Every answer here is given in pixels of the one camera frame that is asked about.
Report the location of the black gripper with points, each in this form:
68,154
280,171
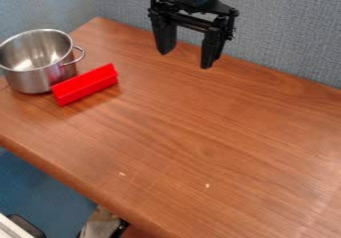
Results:
202,15

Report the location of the red plastic block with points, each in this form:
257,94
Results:
85,84

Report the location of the metal pot with handles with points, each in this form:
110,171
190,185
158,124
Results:
39,59

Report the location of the white object bottom left corner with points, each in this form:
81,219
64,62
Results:
11,230

